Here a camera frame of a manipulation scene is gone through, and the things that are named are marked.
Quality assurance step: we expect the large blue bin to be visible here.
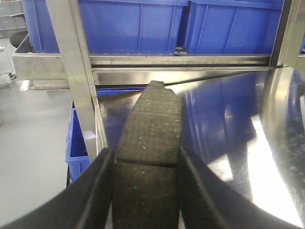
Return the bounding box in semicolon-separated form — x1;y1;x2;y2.
179;0;284;54
22;0;189;54

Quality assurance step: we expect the large blue bin left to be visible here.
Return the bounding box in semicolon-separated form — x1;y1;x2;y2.
22;0;189;54

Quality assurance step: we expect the small blue bin left floor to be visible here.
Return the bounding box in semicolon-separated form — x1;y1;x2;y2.
65;108;91;182

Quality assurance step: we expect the stainless steel rack frame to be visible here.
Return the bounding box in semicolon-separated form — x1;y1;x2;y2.
13;0;305;228

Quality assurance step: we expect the large blue bin right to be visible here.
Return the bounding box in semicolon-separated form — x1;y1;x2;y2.
179;0;284;54

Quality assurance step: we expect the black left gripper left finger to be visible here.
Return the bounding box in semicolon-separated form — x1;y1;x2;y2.
3;148;114;229

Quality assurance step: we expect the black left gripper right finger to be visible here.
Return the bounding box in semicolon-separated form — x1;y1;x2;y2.
179;148;302;229

